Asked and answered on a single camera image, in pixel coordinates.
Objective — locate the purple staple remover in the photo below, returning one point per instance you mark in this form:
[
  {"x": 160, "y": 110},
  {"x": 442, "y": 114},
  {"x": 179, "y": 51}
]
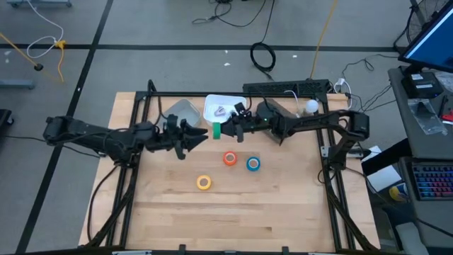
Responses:
[{"x": 219, "y": 111}]

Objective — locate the clear plastic bag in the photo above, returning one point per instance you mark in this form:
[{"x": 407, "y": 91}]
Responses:
[{"x": 424, "y": 117}]

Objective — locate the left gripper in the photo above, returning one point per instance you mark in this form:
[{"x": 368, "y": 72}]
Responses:
[{"x": 170, "y": 136}]

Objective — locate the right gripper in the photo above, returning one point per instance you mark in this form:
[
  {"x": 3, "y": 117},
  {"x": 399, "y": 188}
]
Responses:
[{"x": 246, "y": 125}]

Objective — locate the black curved corner bracket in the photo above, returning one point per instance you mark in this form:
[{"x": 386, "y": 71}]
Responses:
[{"x": 151, "y": 86}]

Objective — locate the yellow pole with black tip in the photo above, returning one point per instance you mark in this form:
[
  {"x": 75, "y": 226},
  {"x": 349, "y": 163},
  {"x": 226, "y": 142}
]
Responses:
[{"x": 17, "y": 48}]

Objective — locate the grey desk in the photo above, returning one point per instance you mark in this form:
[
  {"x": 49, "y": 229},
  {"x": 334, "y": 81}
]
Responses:
[{"x": 400, "y": 124}]

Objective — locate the white globe lamp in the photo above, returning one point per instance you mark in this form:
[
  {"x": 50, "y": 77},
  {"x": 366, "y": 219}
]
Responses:
[{"x": 311, "y": 106}]

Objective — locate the black floor fan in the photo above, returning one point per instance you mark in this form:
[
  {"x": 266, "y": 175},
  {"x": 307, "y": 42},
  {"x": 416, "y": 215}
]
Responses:
[{"x": 412, "y": 21}]

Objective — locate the white power adapter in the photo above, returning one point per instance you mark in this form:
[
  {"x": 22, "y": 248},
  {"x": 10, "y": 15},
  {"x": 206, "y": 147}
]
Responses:
[{"x": 340, "y": 82}]

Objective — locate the orange tape roll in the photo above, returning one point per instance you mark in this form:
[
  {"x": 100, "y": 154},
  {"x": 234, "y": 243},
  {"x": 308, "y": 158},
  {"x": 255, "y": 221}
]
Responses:
[{"x": 224, "y": 158}]

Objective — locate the yellow and blue roll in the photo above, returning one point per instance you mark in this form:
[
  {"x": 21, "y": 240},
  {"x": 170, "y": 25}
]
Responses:
[{"x": 396, "y": 193}]

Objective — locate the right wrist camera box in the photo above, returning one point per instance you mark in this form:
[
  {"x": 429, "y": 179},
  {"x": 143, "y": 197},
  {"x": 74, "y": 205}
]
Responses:
[{"x": 240, "y": 108}]

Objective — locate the backlit keyboard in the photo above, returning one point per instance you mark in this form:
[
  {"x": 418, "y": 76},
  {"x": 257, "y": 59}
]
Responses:
[{"x": 433, "y": 180}]

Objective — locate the blue tape roll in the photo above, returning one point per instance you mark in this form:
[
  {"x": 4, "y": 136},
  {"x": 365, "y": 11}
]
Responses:
[{"x": 247, "y": 164}]

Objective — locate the yellow tape roll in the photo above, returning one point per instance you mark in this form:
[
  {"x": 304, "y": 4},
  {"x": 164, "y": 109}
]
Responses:
[{"x": 198, "y": 182}]

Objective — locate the black computer monitor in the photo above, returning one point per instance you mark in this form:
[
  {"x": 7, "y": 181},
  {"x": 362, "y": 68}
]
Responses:
[{"x": 431, "y": 42}]

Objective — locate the white paper sheet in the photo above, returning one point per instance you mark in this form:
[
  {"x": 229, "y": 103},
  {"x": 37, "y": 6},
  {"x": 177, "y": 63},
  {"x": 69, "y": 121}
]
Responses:
[{"x": 384, "y": 177}]

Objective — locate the white plastic bin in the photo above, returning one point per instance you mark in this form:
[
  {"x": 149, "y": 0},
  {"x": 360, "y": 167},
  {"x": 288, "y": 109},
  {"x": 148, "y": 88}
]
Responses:
[{"x": 212, "y": 101}]

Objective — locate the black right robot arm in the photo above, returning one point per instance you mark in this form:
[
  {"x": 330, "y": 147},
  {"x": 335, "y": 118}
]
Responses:
[{"x": 318, "y": 120}]

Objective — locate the black mini computer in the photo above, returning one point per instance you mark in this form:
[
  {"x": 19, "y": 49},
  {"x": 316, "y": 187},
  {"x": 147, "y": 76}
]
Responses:
[{"x": 421, "y": 85}]

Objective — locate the green tape roll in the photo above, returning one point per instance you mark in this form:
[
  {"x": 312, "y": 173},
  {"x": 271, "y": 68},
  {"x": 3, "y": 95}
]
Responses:
[{"x": 216, "y": 131}]

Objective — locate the light grey plastic bin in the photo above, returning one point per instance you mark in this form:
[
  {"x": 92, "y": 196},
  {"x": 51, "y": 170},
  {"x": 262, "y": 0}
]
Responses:
[{"x": 182, "y": 110}]

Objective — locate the black aluminium table frame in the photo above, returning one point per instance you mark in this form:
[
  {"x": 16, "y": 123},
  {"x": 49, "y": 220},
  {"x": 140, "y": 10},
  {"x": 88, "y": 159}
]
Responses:
[{"x": 177, "y": 94}]

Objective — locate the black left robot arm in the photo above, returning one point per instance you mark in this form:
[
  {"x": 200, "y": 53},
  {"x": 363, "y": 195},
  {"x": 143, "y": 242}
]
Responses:
[{"x": 99, "y": 136}]

